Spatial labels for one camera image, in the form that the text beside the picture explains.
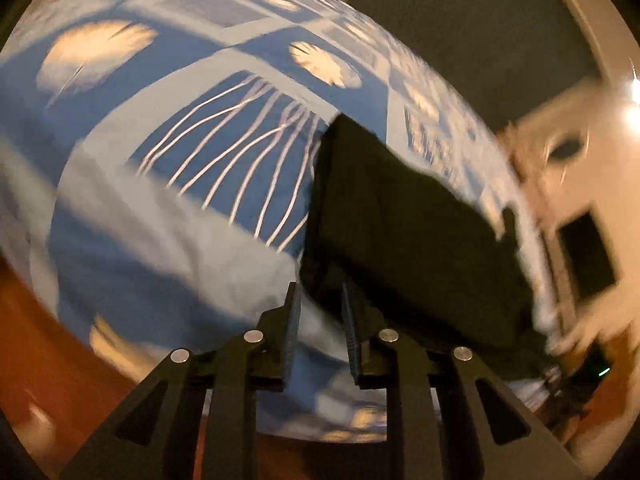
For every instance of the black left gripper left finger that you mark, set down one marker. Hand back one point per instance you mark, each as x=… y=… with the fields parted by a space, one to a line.
x=194 y=415

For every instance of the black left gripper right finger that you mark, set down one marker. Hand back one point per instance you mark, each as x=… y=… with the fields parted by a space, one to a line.
x=449 y=416

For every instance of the black pants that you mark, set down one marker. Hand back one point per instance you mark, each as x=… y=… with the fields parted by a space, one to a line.
x=429 y=262

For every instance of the black television screen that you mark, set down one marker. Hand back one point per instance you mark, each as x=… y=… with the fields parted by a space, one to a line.
x=588 y=260

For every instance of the cream dressing table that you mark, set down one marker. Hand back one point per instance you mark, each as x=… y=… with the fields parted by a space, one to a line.
x=540 y=219

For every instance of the blue patterned bed sheet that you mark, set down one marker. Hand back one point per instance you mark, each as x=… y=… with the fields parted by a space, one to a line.
x=157 y=158

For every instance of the dark green curtain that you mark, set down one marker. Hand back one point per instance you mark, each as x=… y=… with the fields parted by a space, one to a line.
x=505 y=57

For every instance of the oval mirror white frame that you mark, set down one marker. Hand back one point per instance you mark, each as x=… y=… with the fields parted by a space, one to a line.
x=566 y=146

